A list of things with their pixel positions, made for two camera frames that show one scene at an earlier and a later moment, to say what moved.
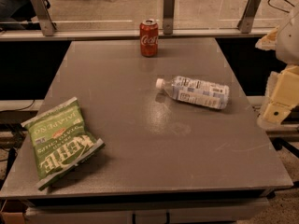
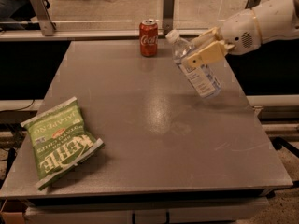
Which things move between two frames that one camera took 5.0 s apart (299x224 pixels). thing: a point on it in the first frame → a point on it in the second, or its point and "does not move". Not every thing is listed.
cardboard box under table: x=12 y=212 does not move
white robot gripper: x=290 y=39 → x=239 y=32
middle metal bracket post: x=168 y=11 does not move
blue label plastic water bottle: x=195 y=91 → x=205 y=75
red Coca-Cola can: x=149 y=34 does not move
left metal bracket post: x=45 y=20 does not move
